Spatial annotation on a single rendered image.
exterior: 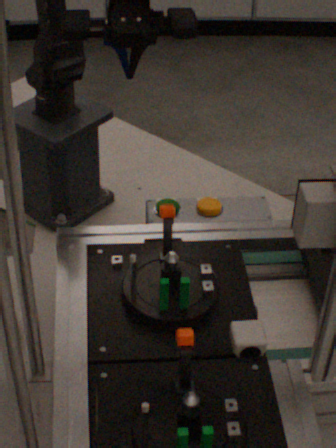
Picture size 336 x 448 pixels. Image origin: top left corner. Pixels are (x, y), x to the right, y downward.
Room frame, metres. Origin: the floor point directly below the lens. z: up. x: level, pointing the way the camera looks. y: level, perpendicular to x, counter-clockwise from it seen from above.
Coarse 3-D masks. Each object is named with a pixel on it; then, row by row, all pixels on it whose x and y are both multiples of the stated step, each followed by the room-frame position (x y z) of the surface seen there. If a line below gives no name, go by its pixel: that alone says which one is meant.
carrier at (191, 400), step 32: (96, 384) 0.60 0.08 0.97; (128, 384) 0.60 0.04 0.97; (160, 384) 0.60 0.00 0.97; (192, 384) 0.58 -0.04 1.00; (224, 384) 0.60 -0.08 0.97; (256, 384) 0.60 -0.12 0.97; (96, 416) 0.55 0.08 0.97; (128, 416) 0.55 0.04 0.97; (160, 416) 0.53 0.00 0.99; (192, 416) 0.51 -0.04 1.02; (224, 416) 0.54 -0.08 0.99; (256, 416) 0.55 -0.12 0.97
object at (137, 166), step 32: (32, 96) 1.53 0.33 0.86; (128, 128) 1.40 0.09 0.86; (128, 160) 1.27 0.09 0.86; (160, 160) 1.28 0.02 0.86; (192, 160) 1.28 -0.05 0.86; (0, 192) 1.15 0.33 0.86; (128, 192) 1.16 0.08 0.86; (160, 192) 1.16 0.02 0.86; (192, 192) 1.17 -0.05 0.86; (224, 192) 1.17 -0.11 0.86; (256, 192) 1.18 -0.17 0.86; (96, 224) 1.06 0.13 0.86; (128, 224) 1.06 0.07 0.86
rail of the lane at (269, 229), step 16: (160, 224) 0.94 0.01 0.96; (176, 224) 0.94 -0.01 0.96; (192, 224) 0.94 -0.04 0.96; (208, 224) 0.94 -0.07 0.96; (224, 224) 0.95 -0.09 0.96; (240, 224) 0.95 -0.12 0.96; (256, 224) 0.95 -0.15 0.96; (272, 224) 0.95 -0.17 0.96; (288, 224) 0.95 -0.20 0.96; (64, 240) 0.89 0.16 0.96; (80, 240) 0.89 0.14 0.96; (96, 240) 0.89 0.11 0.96; (112, 240) 0.90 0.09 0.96; (128, 240) 0.90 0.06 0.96; (144, 240) 0.89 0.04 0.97; (160, 240) 0.89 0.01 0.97; (176, 240) 0.89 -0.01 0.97; (240, 240) 0.91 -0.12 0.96; (256, 240) 0.91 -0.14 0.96; (272, 240) 0.92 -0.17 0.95; (288, 240) 0.92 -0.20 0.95
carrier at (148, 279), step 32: (96, 256) 0.84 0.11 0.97; (128, 256) 0.85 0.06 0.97; (160, 256) 0.82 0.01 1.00; (192, 256) 0.85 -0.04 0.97; (224, 256) 0.86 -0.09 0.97; (96, 288) 0.77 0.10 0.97; (128, 288) 0.76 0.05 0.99; (160, 288) 0.72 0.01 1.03; (192, 288) 0.76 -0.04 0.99; (224, 288) 0.78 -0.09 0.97; (96, 320) 0.71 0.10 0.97; (128, 320) 0.71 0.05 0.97; (160, 320) 0.70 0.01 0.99; (192, 320) 0.70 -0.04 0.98; (224, 320) 0.72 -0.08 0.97; (256, 320) 0.70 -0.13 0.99; (96, 352) 0.65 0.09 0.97; (128, 352) 0.65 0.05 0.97; (160, 352) 0.66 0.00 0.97; (224, 352) 0.66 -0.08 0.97; (256, 352) 0.66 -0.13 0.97
